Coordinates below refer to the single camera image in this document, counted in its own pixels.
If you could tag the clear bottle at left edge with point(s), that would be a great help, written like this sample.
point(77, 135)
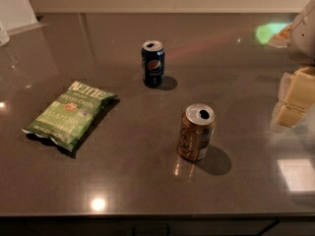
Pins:
point(4, 36)

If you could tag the white board leaning on wall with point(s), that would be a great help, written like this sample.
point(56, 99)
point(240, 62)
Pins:
point(18, 16)

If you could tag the orange soda can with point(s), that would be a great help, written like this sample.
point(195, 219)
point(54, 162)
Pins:
point(197, 126)

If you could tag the blue Pepsi can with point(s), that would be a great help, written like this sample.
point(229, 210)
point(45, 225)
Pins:
point(153, 63)

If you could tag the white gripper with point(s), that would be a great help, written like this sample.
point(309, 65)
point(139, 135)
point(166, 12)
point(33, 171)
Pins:
point(303, 36)

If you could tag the green jalapeno chips bag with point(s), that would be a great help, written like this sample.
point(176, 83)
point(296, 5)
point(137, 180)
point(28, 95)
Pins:
point(67, 118)

